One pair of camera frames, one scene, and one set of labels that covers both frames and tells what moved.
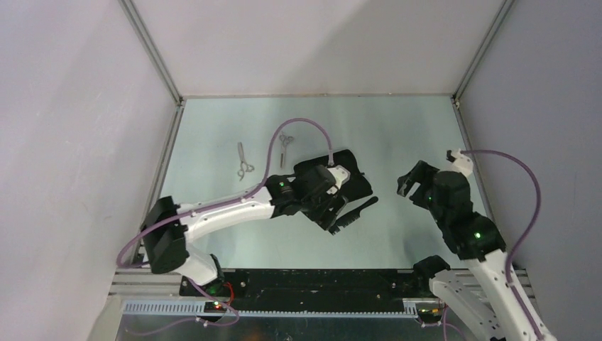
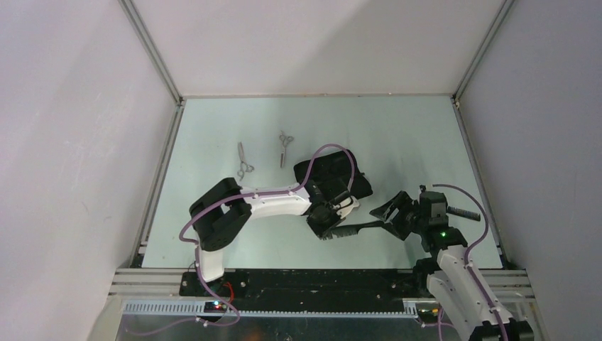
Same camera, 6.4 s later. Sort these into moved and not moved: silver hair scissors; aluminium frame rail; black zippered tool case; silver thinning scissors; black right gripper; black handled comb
Moved: black handled comb; black right gripper
Not moved: black zippered tool case; aluminium frame rail; silver hair scissors; silver thinning scissors
